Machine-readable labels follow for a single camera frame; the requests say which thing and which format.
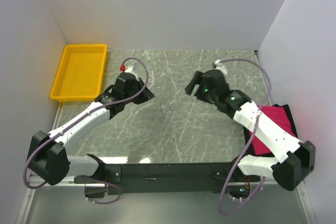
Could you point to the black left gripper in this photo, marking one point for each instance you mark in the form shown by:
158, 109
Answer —
147, 95

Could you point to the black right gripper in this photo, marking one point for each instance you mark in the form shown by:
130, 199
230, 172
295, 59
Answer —
196, 80

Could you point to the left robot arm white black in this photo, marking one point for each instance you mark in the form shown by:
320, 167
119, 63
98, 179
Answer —
48, 154

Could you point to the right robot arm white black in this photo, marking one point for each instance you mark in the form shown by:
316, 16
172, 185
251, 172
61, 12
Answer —
292, 161

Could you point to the folded black t shirt stack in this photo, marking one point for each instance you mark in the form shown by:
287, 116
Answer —
282, 116

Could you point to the yellow plastic tray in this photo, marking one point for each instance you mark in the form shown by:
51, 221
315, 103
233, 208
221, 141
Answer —
80, 73

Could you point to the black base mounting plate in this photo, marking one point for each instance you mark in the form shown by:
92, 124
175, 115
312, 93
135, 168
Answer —
119, 179

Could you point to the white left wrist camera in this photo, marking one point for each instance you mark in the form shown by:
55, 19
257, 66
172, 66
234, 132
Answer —
129, 69

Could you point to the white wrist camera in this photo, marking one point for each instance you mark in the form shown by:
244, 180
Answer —
129, 69
219, 65

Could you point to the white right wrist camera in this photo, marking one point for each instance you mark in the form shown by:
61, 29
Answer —
219, 65

